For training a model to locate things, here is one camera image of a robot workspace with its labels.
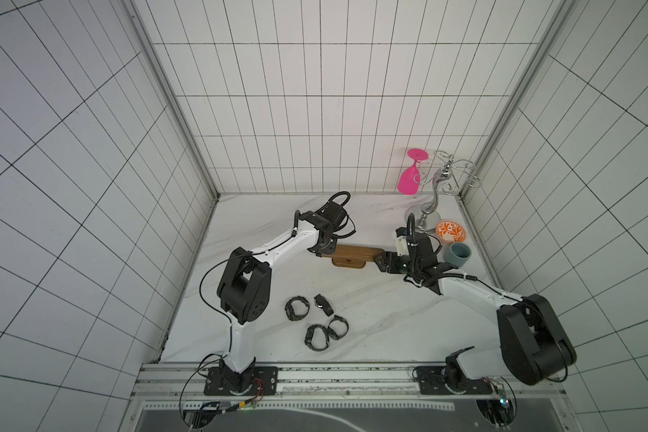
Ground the pink plastic wine glass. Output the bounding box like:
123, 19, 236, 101
397, 149, 428, 195

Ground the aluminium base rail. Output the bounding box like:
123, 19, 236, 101
131, 363, 564, 403

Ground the grey-blue ceramic cup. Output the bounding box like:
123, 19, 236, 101
443, 242, 472, 268

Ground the white perforated cable strip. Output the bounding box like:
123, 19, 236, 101
139, 399, 456, 414

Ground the black slim strap watch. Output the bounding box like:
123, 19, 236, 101
327, 315, 350, 340

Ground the brown wooden watch stand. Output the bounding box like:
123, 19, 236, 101
323, 244, 384, 269

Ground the chrome wire glass holder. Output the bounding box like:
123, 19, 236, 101
405, 150, 481, 232

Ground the chunky black sport watch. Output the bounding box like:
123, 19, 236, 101
284, 296, 311, 322

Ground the small black square watch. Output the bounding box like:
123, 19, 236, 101
314, 294, 334, 317

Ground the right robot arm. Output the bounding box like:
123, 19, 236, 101
374, 214, 577, 394

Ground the orange patterned white bowl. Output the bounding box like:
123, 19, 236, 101
436, 220, 467, 245

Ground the black rugged digital watch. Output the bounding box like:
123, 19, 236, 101
304, 324, 329, 352

